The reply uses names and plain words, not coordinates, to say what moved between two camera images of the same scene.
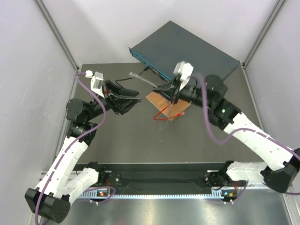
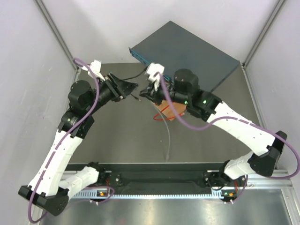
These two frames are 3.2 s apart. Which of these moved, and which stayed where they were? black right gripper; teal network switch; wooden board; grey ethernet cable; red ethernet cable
Moved: grey ethernet cable; black right gripper
Stayed: red ethernet cable; teal network switch; wooden board
